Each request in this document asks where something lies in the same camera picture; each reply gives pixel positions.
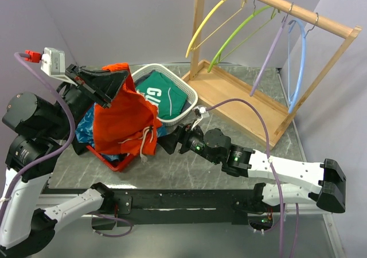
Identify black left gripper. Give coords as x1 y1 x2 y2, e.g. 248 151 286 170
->
47 62 130 138

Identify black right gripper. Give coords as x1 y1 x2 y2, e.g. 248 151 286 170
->
155 119 220 165

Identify orange drawstring shorts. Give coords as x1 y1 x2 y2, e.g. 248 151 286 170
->
93 62 163 162

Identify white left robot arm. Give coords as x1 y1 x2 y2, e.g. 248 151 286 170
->
1 65 129 257

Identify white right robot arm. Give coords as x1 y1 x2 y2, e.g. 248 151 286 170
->
158 124 346 213

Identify green shorts with white letters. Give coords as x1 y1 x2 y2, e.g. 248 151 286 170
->
135 70 188 120

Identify blue patterned shorts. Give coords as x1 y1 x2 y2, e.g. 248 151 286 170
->
75 103 167 160

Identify green plastic hanger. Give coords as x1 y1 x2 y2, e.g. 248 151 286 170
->
207 5 280 73

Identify blue plastic hanger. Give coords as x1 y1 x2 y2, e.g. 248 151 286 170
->
287 12 319 115

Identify purple plastic hanger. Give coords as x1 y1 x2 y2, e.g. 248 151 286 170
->
249 2 294 96

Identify yellow plastic hanger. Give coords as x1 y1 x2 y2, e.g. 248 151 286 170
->
185 0 248 58

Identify red plastic tray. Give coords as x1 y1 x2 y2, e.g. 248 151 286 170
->
87 144 136 172

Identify white perforated plastic basket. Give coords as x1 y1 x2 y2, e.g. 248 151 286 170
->
132 64 198 126

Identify wooden clothes rack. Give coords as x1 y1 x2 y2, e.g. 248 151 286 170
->
183 0 362 147

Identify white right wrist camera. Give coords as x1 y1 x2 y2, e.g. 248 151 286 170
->
192 105 209 130

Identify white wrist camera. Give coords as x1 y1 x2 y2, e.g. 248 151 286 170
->
40 47 65 79
192 105 209 130

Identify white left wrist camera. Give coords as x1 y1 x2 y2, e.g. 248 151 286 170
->
40 47 65 79

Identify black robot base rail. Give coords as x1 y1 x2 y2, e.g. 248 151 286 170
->
99 189 280 225

